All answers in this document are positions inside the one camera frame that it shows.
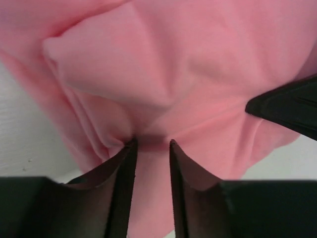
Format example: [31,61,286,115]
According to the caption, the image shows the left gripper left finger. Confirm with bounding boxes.
[0,139,138,238]

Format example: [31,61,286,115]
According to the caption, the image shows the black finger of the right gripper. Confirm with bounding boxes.
[245,74,317,140]

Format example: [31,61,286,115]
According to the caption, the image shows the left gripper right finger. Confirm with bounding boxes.
[169,140,317,238]

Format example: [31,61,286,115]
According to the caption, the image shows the pink t shirt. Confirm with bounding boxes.
[0,0,317,238]

